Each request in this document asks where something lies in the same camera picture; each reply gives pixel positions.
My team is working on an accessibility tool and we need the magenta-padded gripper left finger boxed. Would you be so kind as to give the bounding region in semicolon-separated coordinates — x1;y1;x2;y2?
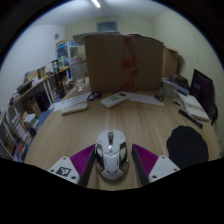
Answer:
47;143;98;188

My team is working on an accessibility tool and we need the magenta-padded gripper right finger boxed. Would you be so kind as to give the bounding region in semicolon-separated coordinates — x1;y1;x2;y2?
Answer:
131;143;181;187

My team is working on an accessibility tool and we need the white and silver computer mouse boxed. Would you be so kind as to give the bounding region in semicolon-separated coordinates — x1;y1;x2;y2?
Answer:
94;129;130;182

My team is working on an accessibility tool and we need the black mouse pad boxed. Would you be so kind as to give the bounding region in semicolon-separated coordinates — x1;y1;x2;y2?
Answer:
166;125;210;170

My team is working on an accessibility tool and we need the black marker pen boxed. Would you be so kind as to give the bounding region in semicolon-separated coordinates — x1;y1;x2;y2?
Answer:
178;108;204;129

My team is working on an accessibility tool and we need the flat white box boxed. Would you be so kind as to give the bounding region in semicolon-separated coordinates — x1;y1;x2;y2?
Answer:
60;101;89;116

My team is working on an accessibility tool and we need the open white notebook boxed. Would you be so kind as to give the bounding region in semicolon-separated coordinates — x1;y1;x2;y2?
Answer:
181;94;211;122

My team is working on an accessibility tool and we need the cluttered shelf unit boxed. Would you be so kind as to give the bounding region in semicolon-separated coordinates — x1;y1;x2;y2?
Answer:
0;59;72;163

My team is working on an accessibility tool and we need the blue book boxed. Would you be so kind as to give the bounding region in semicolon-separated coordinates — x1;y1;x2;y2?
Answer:
162;77;190;97

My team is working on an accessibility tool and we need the clear plastic bottle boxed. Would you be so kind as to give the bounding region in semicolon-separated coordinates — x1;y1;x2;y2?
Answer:
69;56;89;92

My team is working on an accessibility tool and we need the large brown cardboard box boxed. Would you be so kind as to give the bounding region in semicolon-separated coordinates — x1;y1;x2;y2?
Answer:
83;32;165;94

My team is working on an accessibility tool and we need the blue and white carton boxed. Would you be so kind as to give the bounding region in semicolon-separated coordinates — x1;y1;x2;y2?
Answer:
55;40;80;68

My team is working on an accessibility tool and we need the door with glass pane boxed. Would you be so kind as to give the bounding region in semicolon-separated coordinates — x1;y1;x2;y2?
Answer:
96;21;119;34

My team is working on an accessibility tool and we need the ceiling tube light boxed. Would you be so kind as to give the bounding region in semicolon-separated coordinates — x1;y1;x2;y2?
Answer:
90;0;102;9

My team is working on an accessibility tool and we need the black cable loop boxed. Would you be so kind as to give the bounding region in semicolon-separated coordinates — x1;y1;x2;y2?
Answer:
86;91;101;102

